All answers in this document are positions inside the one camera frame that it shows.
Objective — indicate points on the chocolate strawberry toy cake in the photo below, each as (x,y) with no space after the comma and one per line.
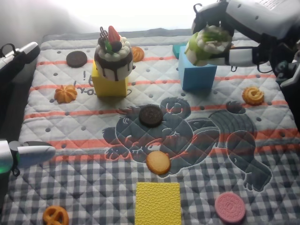
(112,63)

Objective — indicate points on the orange pretzel cookie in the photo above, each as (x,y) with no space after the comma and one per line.
(56,214)

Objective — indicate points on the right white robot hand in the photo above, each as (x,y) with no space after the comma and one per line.
(257,18)

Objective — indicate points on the chocolate sandwich cookie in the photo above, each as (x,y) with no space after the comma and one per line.
(76,58)
(150,114)

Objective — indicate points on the smooth yellow cube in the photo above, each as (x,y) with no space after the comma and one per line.
(110,87)

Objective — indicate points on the plain round biscuit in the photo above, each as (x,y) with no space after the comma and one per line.
(158,162)

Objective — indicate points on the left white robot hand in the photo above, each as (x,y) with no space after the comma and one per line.
(35,152)

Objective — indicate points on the grey quilt with bear print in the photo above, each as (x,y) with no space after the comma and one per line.
(152,77)

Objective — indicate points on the orange rosette cookie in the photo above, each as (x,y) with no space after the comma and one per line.
(138,54)

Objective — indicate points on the orange flower cookie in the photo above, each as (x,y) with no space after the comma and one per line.
(65,95)

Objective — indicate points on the pink sandwich cookie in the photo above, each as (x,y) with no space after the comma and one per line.
(229,207)

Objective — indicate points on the yellow swirl cookie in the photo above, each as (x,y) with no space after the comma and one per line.
(252,95)

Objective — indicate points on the green kiwi toy cake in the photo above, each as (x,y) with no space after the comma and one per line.
(206,44)

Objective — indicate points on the blue cube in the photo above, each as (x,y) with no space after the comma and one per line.
(197,77)

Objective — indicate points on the flat teal block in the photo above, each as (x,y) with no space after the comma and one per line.
(176,50)

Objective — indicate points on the yellow textured sponge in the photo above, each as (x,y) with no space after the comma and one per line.
(157,204)

